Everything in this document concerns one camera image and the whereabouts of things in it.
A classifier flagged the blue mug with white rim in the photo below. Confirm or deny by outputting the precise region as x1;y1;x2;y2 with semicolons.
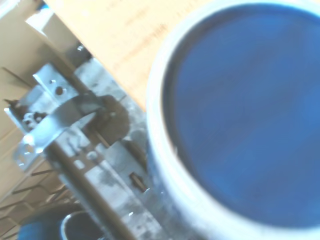
145;0;320;240

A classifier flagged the steel dishwasher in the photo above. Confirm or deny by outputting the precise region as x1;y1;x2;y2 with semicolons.
3;44;177;240

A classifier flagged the white wire dishwasher rack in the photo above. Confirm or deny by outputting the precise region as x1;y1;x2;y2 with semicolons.
0;66;77;240

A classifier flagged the dark blue plate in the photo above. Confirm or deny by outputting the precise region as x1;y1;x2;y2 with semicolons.
59;210;107;240
19;221;62;240

